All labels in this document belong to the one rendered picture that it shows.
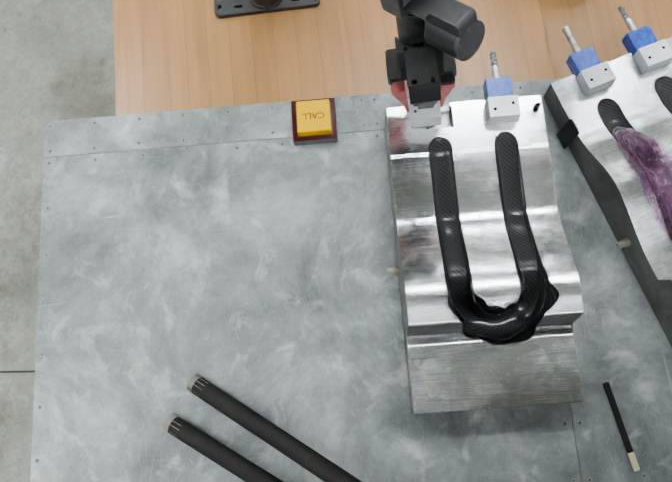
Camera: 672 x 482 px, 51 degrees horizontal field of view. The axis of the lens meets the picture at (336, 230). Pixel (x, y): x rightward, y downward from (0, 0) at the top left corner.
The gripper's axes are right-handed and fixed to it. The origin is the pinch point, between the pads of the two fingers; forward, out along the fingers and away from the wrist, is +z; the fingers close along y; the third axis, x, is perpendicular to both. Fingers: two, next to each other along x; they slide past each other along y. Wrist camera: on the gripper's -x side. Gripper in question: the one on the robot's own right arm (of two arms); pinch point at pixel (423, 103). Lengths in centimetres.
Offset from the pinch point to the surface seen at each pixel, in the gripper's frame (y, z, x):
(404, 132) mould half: -3.6, 5.4, -0.8
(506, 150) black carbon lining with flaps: 12.7, 9.2, -4.1
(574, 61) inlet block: 26.5, 6.5, 11.6
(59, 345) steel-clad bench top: -65, 18, -28
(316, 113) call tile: -18.7, 6.4, 7.1
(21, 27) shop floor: -124, 48, 105
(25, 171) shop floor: -121, 66, 58
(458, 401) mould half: 0.3, 23.8, -40.7
